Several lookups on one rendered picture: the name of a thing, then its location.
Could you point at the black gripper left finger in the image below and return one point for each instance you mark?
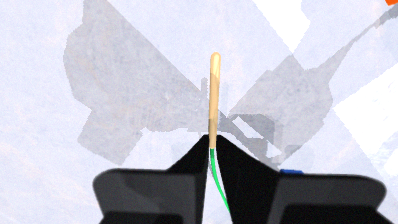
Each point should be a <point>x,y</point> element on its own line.
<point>180,189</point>

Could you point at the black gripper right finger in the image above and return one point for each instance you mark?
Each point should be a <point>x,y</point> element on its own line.
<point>258,194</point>

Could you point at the thin wooden stick with green string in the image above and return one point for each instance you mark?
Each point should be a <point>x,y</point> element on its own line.
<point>215,65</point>

